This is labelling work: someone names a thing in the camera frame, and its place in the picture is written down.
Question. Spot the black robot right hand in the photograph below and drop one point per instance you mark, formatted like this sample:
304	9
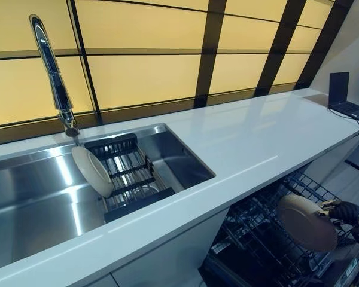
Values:
347	212

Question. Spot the beige round ceramic plate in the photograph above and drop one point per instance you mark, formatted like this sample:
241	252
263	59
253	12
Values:
305	224
91	170

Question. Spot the built-in dishwasher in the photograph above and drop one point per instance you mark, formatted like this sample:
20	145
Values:
351	269

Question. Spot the white cabinet door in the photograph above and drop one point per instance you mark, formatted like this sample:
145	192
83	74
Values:
329	161
104	282
167	263

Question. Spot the dark open laptop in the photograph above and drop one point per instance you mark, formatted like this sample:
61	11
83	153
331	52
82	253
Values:
339	89

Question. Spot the black sink dish rack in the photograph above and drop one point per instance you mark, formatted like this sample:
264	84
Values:
128	176

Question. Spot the stainless steel sink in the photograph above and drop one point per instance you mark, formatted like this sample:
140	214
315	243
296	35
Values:
33	194

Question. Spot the chrome gooseneck faucet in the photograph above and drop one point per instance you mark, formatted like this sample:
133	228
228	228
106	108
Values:
58	86

